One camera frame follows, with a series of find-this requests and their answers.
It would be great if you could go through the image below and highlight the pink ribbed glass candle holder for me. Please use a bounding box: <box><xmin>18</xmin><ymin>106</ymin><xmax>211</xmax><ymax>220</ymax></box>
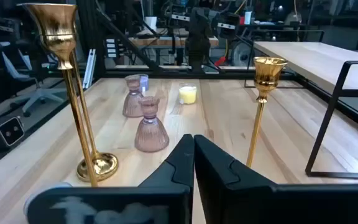
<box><xmin>122</xmin><ymin>74</ymin><xmax>145</xmax><ymax>118</ymax></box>
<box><xmin>134</xmin><ymin>96</ymin><xmax>170</xmax><ymax>153</ymax></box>

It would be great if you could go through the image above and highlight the white office chair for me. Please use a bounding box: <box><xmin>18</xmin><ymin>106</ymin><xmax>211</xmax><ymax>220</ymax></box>
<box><xmin>1</xmin><ymin>46</ymin><xmax>68</xmax><ymax>118</ymax></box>

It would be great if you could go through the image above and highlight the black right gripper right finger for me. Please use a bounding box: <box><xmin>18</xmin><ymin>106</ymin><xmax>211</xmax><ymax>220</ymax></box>
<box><xmin>194</xmin><ymin>134</ymin><xmax>358</xmax><ymax>224</ymax></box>

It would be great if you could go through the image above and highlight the white cup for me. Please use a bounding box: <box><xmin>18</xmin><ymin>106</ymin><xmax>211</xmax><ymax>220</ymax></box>
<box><xmin>144</xmin><ymin>16</ymin><xmax>158</xmax><ymax>31</ymax></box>

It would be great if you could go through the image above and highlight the white aluminium extrusion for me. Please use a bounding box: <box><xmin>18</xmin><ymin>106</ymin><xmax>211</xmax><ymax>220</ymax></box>
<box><xmin>82</xmin><ymin>49</ymin><xmax>97</xmax><ymax>90</ymax></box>

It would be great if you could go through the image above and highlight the purple candle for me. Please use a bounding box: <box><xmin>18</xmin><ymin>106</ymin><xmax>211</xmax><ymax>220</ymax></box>
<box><xmin>138</xmin><ymin>73</ymin><xmax>149</xmax><ymax>93</ymax></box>

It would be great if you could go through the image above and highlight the yellow candle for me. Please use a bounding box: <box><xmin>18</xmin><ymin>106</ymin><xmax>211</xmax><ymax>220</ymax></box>
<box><xmin>178</xmin><ymin>83</ymin><xmax>198</xmax><ymax>105</ymax></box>

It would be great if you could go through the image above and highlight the short gold candlestick holder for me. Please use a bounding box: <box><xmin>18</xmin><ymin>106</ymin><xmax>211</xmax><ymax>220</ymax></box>
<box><xmin>246</xmin><ymin>57</ymin><xmax>288</xmax><ymax>168</ymax></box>

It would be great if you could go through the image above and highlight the tall gold candlestick holder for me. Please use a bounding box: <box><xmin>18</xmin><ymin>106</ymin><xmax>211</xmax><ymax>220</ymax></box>
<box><xmin>70</xmin><ymin>49</ymin><xmax>119</xmax><ymax>183</ymax></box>
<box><xmin>17</xmin><ymin>2</ymin><xmax>99</xmax><ymax>187</ymax></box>

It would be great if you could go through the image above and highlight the black table-level camera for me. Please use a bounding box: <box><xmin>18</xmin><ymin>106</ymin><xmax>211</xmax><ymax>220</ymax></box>
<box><xmin>0</xmin><ymin>114</ymin><xmax>26</xmax><ymax>147</ymax></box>

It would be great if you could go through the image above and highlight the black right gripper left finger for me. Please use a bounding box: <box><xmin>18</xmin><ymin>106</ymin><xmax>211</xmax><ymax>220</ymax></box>
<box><xmin>25</xmin><ymin>133</ymin><xmax>195</xmax><ymax>224</ymax></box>

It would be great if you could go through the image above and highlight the wooden background table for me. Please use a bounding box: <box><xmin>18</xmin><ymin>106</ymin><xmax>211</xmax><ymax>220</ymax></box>
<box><xmin>128</xmin><ymin>27</ymin><xmax>220</xmax><ymax>49</ymax></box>

